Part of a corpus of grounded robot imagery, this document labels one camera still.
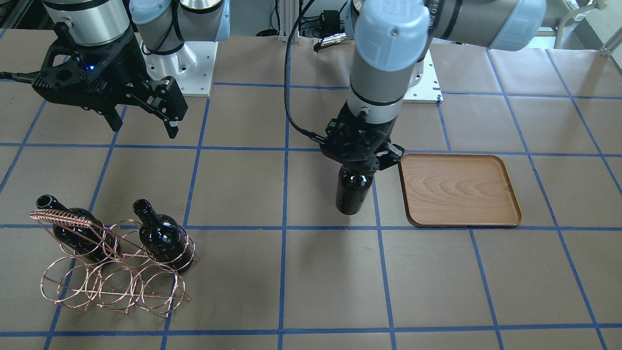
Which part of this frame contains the aluminium frame post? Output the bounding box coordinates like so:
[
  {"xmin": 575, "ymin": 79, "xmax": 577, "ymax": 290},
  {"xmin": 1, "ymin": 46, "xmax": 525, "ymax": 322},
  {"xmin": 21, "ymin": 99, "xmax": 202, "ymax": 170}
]
[{"xmin": 275, "ymin": 0, "xmax": 300, "ymax": 43}]

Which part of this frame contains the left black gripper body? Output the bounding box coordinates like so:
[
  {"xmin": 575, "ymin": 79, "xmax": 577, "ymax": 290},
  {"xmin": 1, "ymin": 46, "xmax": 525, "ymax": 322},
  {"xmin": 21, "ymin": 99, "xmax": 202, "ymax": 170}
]
[{"xmin": 320, "ymin": 105, "xmax": 395, "ymax": 173}]

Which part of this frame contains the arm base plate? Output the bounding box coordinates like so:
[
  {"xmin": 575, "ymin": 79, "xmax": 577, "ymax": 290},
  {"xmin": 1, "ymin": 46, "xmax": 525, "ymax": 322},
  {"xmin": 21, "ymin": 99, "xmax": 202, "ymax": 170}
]
[
  {"xmin": 403, "ymin": 50, "xmax": 444, "ymax": 104},
  {"xmin": 143, "ymin": 41, "xmax": 218, "ymax": 97}
]

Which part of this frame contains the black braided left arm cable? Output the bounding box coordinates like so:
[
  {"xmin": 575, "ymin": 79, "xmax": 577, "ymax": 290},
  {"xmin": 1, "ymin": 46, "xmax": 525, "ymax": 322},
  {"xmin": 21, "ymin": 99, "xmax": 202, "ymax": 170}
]
[{"xmin": 285, "ymin": 0, "xmax": 336, "ymax": 144}]

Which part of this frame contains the wooden tray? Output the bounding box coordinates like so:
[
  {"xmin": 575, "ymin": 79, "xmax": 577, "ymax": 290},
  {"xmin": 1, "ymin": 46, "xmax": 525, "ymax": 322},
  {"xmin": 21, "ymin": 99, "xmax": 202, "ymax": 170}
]
[{"xmin": 399, "ymin": 153, "xmax": 522, "ymax": 227}]

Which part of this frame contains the dark wine bottle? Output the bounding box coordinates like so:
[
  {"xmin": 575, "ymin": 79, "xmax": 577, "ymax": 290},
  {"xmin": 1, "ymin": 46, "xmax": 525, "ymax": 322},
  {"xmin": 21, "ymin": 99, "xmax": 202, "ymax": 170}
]
[
  {"xmin": 133, "ymin": 199, "xmax": 193, "ymax": 273},
  {"xmin": 36, "ymin": 194, "xmax": 120, "ymax": 263},
  {"xmin": 335, "ymin": 165, "xmax": 374, "ymax": 215}
]

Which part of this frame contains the copper wire bottle basket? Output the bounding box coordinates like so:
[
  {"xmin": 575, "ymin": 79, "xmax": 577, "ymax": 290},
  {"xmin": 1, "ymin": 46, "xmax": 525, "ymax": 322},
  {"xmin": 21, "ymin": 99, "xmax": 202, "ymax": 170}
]
[{"xmin": 30, "ymin": 209, "xmax": 191, "ymax": 318}]

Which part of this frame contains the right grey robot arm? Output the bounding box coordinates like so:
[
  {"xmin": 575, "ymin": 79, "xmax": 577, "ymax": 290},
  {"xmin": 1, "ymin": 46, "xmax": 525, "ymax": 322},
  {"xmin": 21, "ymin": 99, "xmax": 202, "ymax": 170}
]
[{"xmin": 22, "ymin": 0, "xmax": 230, "ymax": 138}]

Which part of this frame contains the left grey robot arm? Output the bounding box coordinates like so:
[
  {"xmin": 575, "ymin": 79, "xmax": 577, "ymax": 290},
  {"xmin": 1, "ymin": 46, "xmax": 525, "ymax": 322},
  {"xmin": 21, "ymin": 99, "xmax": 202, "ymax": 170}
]
[{"xmin": 320, "ymin": 0, "xmax": 547, "ymax": 175}]

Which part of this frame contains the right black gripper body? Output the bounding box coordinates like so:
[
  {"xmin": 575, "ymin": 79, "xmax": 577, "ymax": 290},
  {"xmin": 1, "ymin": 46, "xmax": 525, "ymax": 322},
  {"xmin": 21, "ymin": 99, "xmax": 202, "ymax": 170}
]
[{"xmin": 31, "ymin": 27, "xmax": 189, "ymax": 139}]

